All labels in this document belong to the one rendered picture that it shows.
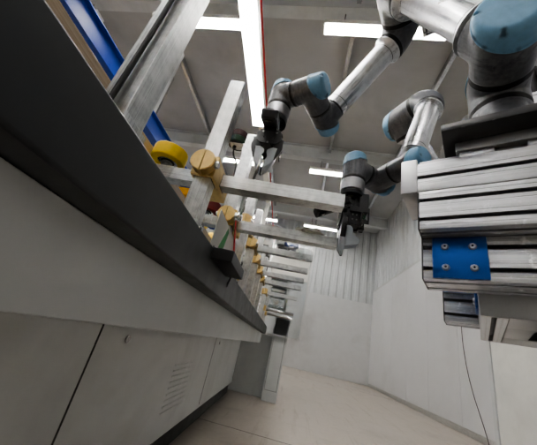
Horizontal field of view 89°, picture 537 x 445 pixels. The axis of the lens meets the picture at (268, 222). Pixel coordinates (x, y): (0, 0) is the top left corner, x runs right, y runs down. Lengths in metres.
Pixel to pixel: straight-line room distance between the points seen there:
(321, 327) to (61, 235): 9.48
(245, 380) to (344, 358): 6.57
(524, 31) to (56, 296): 0.82
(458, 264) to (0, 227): 0.65
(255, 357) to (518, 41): 3.20
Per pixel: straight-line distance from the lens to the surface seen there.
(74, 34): 0.56
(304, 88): 0.90
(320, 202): 0.58
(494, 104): 0.81
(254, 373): 3.42
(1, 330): 0.60
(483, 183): 0.68
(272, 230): 0.82
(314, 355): 9.63
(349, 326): 9.81
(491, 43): 0.76
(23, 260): 0.30
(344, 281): 10.03
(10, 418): 0.70
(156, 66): 0.39
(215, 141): 0.63
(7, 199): 0.28
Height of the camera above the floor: 0.54
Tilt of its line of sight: 23 degrees up
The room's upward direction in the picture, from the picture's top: 13 degrees clockwise
